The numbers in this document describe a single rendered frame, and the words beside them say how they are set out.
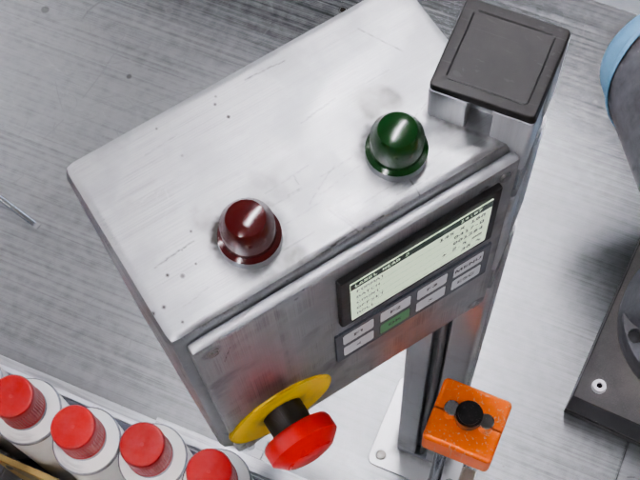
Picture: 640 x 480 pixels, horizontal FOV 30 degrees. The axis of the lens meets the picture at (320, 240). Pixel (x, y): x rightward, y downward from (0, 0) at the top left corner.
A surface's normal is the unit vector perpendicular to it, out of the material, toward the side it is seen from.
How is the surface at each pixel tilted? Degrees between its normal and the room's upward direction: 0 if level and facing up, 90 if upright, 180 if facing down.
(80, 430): 2
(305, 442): 47
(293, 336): 90
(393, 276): 90
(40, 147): 0
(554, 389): 0
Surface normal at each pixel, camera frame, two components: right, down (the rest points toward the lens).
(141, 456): -0.04, -0.41
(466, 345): -0.39, 0.86
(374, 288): 0.53, 0.78
